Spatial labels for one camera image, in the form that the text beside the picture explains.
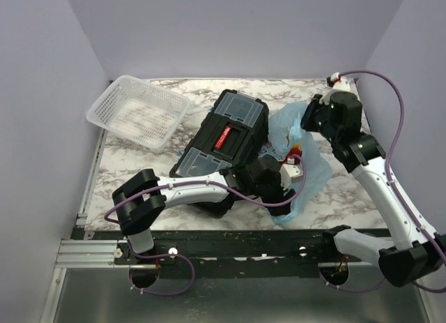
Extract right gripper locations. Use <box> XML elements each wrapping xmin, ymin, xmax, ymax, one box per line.
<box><xmin>297</xmin><ymin>93</ymin><xmax>339</xmax><ymax>143</ymax></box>

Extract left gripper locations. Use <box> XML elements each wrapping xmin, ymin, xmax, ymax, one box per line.
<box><xmin>249</xmin><ymin>172</ymin><xmax>295</xmax><ymax>217</ymax></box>

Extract light blue plastic bag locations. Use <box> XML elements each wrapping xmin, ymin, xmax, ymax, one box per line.
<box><xmin>259</xmin><ymin>101</ymin><xmax>332</xmax><ymax>225</ymax></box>

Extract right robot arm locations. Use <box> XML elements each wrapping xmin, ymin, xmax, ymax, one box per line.
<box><xmin>301</xmin><ymin>91</ymin><xmax>445</xmax><ymax>287</ymax></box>

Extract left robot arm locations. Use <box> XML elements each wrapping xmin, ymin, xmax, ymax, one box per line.
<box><xmin>112</xmin><ymin>155</ymin><xmax>303</xmax><ymax>264</ymax></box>

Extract red fake cherry tomatoes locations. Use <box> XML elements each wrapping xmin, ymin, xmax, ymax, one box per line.
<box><xmin>286</xmin><ymin>147</ymin><xmax>302</xmax><ymax>164</ymax></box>

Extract black plastic toolbox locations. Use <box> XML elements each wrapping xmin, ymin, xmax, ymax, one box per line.
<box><xmin>167</xmin><ymin>89</ymin><xmax>272</xmax><ymax>219</ymax></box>

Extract white perforated plastic basket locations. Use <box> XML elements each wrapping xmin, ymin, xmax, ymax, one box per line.
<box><xmin>86</xmin><ymin>75</ymin><xmax>191</xmax><ymax>151</ymax></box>

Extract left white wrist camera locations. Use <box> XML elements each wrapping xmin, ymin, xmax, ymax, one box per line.
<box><xmin>279</xmin><ymin>163</ymin><xmax>303</xmax><ymax>190</ymax></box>

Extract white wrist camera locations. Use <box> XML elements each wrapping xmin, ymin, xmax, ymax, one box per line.
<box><xmin>319</xmin><ymin>72</ymin><xmax>351</xmax><ymax>105</ymax></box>
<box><xmin>279</xmin><ymin>163</ymin><xmax>303</xmax><ymax>190</ymax></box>

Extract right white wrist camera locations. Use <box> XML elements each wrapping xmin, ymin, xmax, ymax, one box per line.
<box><xmin>319</xmin><ymin>72</ymin><xmax>351</xmax><ymax>105</ymax></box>

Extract black mounting base rail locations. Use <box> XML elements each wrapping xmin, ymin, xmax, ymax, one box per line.
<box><xmin>71</xmin><ymin>229</ymin><xmax>359</xmax><ymax>280</ymax></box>

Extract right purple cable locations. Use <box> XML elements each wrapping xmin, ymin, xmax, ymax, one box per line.
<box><xmin>317</xmin><ymin>69</ymin><xmax>446</xmax><ymax>293</ymax></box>

